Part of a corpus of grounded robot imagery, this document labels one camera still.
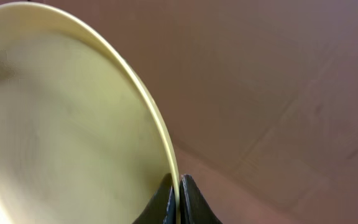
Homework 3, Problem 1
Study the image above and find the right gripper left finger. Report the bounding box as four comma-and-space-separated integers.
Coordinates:
133, 174, 176, 224

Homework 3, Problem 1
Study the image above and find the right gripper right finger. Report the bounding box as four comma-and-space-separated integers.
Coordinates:
180, 174, 223, 224

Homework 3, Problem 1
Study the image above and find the yellow-green plate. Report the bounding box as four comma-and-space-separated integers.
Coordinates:
0, 2, 180, 224

